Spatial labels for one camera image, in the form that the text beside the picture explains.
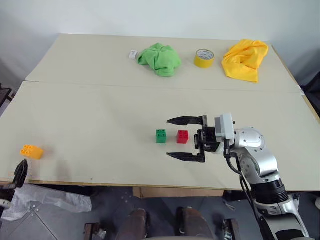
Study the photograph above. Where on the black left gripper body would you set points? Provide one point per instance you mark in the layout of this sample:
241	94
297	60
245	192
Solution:
7	186

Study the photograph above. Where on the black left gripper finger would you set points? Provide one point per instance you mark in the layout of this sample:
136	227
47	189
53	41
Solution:
21	172

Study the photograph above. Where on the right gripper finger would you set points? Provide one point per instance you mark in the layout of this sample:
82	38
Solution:
185	120
186	157

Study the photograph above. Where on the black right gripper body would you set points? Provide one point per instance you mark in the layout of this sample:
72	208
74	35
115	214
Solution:
208	140

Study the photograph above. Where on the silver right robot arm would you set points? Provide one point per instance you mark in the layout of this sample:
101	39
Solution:
253	140

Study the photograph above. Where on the red toy brick cube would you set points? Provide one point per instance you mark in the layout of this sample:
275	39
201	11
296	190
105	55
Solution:
182	137

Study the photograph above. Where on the orange toy brick cube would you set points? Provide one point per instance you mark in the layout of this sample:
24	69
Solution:
32	151

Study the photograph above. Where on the green toy brick cube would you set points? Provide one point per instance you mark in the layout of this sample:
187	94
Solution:
161	136

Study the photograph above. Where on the clear plastic sheet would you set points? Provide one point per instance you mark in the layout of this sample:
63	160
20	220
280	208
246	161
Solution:
50	198

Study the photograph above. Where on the yellow tape roll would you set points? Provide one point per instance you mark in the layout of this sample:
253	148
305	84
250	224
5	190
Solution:
203	59

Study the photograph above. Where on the crumpled green cloth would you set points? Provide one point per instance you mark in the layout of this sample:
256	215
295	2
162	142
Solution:
160	59

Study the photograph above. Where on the dark rounded shape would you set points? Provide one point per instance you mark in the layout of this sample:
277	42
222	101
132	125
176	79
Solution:
135	225
196	223

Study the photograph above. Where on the dark equipment beside table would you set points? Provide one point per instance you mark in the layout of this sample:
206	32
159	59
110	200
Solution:
5	98

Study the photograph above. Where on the crumpled yellow cloth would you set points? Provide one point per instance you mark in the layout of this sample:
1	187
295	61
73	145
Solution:
243	61

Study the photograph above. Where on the small white box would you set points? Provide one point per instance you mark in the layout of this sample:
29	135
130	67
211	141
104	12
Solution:
133	54

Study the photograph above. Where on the black object beside table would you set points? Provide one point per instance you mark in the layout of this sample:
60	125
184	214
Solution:
312	96

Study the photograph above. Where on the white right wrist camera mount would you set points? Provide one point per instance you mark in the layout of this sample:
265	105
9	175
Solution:
224	126

